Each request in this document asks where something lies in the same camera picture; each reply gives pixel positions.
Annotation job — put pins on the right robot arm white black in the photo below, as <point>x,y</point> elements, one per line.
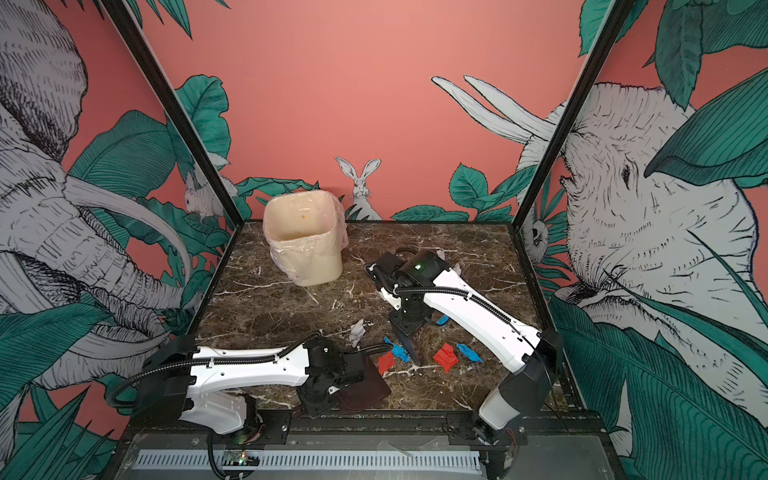
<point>424,283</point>

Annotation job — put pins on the left black frame post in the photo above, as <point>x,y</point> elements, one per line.
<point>122,18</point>

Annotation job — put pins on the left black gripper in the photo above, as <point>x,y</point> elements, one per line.
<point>313,410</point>

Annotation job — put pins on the black frame post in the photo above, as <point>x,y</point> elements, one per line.
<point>607,35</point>
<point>122,18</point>

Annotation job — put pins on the dark brown hand brush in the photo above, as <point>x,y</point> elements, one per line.
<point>407,345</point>

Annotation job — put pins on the right black frame post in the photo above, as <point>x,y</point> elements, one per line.
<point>607,35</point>

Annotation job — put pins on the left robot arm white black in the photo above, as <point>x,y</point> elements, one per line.
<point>204,385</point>

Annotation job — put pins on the white slotted cable duct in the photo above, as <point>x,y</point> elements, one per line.
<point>312,460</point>

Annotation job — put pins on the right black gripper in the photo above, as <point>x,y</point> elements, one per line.
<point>407,330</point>

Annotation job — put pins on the cream trash bin with liner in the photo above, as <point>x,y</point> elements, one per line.
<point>306,233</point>

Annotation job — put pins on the red paper scrap lower large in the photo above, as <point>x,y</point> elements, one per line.
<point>445,357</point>

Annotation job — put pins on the dark brown dustpan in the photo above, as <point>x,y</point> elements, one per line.
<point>364,395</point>

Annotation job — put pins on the white printed paper scrap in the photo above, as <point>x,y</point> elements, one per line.
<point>356,334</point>

